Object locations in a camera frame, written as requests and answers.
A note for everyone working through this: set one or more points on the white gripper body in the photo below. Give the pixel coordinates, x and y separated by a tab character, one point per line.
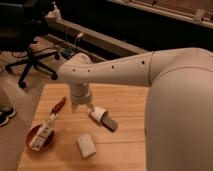
80	94

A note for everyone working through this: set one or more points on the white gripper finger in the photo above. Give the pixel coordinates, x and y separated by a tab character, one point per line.
74	108
90	107

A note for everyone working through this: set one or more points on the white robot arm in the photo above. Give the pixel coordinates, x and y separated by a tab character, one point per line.
179	107

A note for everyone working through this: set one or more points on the white sponge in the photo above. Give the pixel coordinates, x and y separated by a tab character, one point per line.
86	145

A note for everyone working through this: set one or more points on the white cup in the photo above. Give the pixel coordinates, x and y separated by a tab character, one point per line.
97	113

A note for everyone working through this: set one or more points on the white labelled bottle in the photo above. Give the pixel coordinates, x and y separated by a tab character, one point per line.
47	127

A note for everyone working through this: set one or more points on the power strip with plugs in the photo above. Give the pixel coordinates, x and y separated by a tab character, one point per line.
67	53

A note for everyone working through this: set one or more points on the red bowl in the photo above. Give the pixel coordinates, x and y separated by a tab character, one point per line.
32	133

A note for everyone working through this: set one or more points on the black and white shoe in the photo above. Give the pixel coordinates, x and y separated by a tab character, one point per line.
5	116

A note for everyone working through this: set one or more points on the white spray bottle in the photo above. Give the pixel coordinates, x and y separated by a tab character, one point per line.
55	13

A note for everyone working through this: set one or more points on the black office chair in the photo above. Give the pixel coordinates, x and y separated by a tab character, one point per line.
21	21

